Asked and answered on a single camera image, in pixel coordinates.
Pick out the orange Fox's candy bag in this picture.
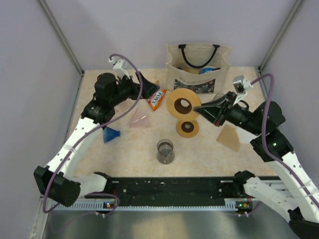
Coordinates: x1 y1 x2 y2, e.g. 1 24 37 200
147 80 167 111

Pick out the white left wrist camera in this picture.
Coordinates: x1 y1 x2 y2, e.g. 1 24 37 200
109 58 130 79

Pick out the brown paper coffee filter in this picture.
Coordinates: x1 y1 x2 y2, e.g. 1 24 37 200
216 125 240 152

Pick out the large wooden dripper ring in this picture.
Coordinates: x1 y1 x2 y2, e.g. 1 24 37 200
166 88 202 120

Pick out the beige floral tote bag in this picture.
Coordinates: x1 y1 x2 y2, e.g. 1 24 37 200
165 43 232 94

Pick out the small wooden dripper ring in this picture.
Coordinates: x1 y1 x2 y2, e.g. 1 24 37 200
175 119 200 138

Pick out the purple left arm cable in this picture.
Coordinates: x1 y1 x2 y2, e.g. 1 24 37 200
42 54 144 214

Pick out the grey ribbed glass mug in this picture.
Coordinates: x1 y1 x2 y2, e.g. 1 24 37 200
212 93 225 101

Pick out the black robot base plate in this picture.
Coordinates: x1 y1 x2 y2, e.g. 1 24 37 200
84 176 282 207

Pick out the blue ribbed dripper cone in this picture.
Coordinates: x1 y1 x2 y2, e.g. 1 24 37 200
103 127 121 143

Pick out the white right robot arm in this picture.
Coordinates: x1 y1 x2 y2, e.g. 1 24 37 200
194 92 319 239

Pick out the grey slotted cable duct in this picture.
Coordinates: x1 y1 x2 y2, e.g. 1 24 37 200
51 198 254 212

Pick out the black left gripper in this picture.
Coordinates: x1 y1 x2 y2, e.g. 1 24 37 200
109 71 159 107

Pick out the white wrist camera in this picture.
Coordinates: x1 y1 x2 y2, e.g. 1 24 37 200
109 58 130 79
233 75 253 105

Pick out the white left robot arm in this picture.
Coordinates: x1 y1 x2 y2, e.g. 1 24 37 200
33 72 159 207

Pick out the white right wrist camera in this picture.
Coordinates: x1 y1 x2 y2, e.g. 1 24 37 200
233 75 253 105

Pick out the pink glass dripper cone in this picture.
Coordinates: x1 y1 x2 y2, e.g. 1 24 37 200
128 108 150 128

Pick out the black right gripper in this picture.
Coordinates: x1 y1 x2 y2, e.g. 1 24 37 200
194 91 262 135

